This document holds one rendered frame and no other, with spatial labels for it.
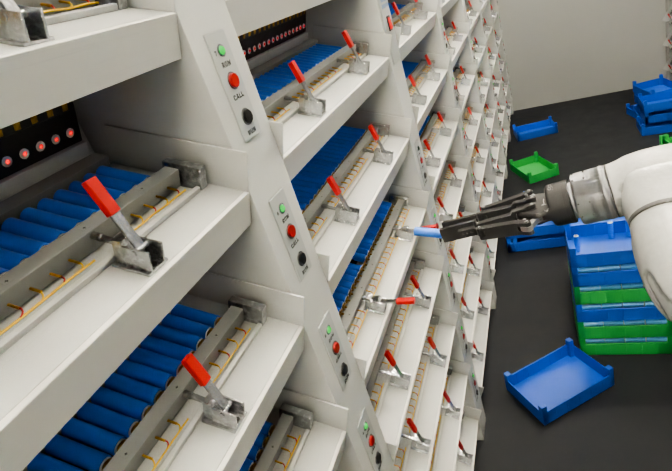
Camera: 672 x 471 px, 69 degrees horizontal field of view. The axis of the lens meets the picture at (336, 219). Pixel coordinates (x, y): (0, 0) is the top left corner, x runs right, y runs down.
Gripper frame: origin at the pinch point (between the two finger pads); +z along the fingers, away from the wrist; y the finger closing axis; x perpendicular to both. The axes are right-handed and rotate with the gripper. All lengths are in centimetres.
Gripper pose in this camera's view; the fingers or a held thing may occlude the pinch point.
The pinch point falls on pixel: (460, 228)
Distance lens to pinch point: 97.1
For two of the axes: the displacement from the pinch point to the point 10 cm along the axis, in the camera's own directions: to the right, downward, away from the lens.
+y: -3.4, 4.9, -8.0
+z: -8.3, 2.4, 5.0
